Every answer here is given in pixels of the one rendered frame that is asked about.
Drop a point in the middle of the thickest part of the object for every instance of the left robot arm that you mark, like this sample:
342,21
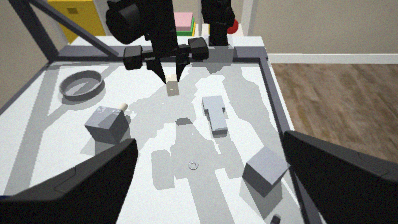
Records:
128,20

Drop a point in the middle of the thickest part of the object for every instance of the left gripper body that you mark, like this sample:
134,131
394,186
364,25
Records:
164,44

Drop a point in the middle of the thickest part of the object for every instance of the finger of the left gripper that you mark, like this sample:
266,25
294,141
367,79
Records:
158,70
180,65

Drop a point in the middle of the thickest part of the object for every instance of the grey round shallow dish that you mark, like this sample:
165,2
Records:
82,85

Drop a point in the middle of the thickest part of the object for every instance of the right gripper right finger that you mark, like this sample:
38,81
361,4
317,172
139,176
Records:
346,186

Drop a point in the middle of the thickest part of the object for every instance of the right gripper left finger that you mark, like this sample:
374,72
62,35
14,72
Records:
92,192

